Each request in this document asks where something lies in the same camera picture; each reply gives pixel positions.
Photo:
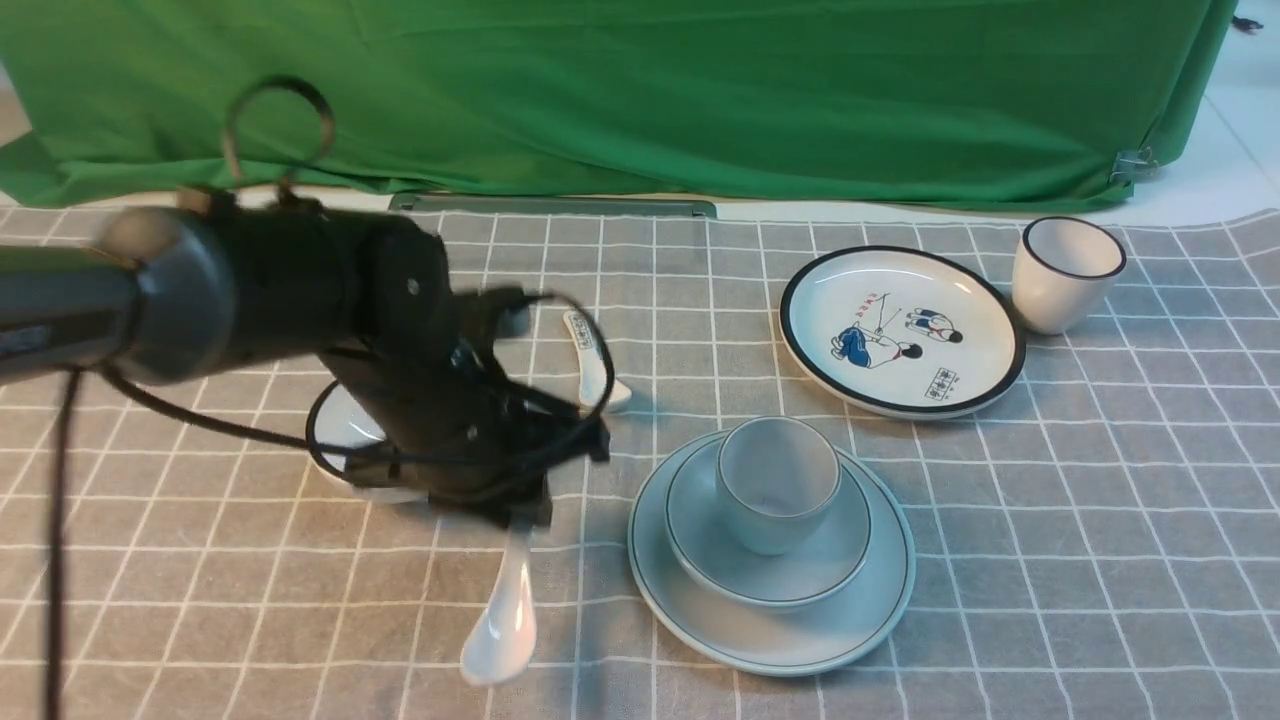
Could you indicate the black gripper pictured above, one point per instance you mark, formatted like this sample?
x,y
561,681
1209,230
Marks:
x,y
456,426

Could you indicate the large white ceramic spoon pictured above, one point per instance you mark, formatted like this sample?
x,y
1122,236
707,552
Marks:
x,y
503,640

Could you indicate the thin-rimmed white bowl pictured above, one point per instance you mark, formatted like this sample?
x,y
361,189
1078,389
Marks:
x,y
699,535

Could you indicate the pale green-grey cup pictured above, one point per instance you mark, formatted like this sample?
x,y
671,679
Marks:
x,y
776,478

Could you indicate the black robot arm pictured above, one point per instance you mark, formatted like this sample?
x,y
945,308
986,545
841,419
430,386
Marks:
x,y
170,295

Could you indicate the black-rimmed white bowl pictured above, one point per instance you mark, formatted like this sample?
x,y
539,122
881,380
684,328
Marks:
x,y
336,419

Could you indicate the small patterned white spoon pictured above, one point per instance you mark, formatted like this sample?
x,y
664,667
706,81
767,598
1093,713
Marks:
x,y
591,366

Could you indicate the large plain white plate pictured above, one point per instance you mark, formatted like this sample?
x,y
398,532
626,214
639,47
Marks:
x,y
813,639

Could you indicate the illustrated black-rimmed plate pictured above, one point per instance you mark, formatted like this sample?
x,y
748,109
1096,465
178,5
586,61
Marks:
x,y
902,333

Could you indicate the green backdrop cloth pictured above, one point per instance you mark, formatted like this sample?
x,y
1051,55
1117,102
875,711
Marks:
x,y
974,105

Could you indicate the black-rimmed white cup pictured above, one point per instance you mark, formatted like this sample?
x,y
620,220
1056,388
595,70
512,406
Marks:
x,y
1063,268

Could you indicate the silver binder clip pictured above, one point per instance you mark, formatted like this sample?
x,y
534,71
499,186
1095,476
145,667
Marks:
x,y
1134,166

